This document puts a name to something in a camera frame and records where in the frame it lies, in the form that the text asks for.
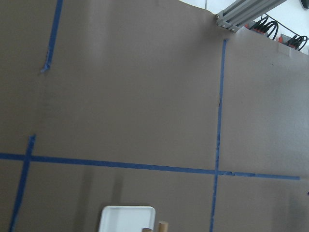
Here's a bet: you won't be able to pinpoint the wooden rack rod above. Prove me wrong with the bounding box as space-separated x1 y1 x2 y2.
142 228 153 232
158 221 169 232

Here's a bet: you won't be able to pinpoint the grey aluminium frame profile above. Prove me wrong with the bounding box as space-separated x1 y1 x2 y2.
216 0 286 32

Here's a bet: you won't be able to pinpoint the right wooden rack rod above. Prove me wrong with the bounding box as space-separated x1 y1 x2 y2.
158 221 169 232

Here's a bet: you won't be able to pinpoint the left wooden rack rod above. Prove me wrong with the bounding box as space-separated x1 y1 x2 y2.
142 228 153 232

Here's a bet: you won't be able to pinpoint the white rack base tray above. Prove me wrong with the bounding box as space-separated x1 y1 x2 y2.
98 205 156 232

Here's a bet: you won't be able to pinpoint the black cables with red connectors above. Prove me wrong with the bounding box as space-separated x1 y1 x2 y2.
245 14 309 51

